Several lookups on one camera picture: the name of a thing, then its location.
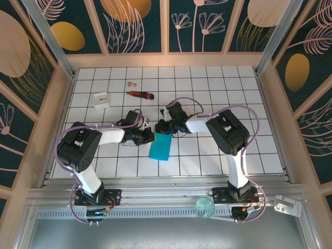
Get blue cloth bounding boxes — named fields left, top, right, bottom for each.
left=148, top=131, right=173, bottom=162

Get white square clock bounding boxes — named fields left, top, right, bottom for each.
left=92, top=92, right=111, bottom=111

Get red black utility knife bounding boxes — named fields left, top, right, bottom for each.
left=126, top=90, right=155, bottom=101

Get clear green plastic cup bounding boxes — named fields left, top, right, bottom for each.
left=195, top=197, right=216, bottom=219

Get black electronics module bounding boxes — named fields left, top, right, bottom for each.
left=231, top=206, right=261, bottom=224
left=85, top=207, right=109, bottom=225

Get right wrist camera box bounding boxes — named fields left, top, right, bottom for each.
left=159, top=105, right=169, bottom=122

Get aluminium frame beam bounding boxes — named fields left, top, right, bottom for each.
left=25, top=176, right=308, bottom=210

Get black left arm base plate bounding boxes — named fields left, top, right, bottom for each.
left=74, top=188, right=122, bottom=207

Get slotted metal cable tray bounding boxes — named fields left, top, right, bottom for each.
left=35, top=207, right=234, bottom=220

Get white flower teal wall panel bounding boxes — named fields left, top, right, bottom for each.
left=167, top=0, right=236, bottom=54

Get aluminium side rail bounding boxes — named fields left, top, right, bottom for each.
left=38, top=71, right=78, bottom=187
left=255, top=72, right=295, bottom=182

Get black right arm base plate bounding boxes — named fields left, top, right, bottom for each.
left=212, top=186, right=260, bottom=205

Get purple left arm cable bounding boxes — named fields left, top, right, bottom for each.
left=56, top=108, right=146, bottom=226

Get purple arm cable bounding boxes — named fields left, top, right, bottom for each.
left=165, top=96, right=268, bottom=224
left=56, top=108, right=146, bottom=226

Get orange circle leaf wall panel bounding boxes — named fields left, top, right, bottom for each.
left=93, top=0, right=165, bottom=54

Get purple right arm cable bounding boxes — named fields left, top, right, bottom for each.
left=165, top=96, right=268, bottom=224

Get yellow oval leaf wall panel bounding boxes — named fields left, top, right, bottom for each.
left=43, top=0, right=108, bottom=55

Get aluminium corner post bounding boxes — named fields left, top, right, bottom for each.
left=255, top=0, right=304, bottom=76
left=20, top=0, right=77, bottom=78

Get white tulip teal wall panel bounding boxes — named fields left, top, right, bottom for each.
left=0, top=90, right=37, bottom=191

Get yellow oval fern wall panel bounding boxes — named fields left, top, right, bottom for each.
left=272, top=0, right=332, bottom=112

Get beige circle teal wall panel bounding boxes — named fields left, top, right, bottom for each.
left=228, top=0, right=283, bottom=52

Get white plastic bracket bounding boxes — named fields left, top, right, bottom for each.
left=273, top=195, right=303, bottom=217

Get white fern teal wall panel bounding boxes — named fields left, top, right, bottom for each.
left=295, top=95, right=332, bottom=186

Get large beige circle wall panel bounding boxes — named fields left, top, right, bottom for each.
left=0, top=0, right=58, bottom=116

